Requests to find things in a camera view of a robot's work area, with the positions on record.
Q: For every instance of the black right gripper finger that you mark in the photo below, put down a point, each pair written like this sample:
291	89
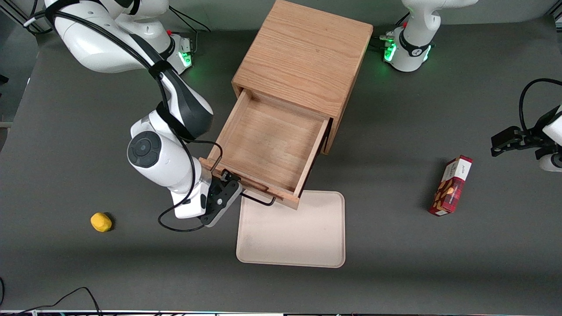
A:
235	178
225	174

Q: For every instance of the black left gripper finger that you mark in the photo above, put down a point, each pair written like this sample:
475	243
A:
544	153
507	139

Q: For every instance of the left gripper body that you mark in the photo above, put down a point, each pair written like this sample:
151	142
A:
532	135

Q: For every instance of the wooden drawer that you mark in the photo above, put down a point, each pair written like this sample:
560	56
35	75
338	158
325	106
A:
268	140

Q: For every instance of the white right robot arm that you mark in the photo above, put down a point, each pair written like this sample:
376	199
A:
153	153

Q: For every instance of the wooden drawer cabinet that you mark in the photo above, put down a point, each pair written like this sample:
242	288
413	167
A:
303	52

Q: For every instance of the red plaid cookie box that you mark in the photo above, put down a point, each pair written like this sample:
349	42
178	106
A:
452	186

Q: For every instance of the white rectangular tray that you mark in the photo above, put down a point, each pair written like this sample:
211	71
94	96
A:
290	235

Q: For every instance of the small yellow object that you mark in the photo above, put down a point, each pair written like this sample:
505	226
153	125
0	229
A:
101	222

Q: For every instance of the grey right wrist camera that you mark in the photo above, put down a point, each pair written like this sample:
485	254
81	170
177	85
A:
221	202

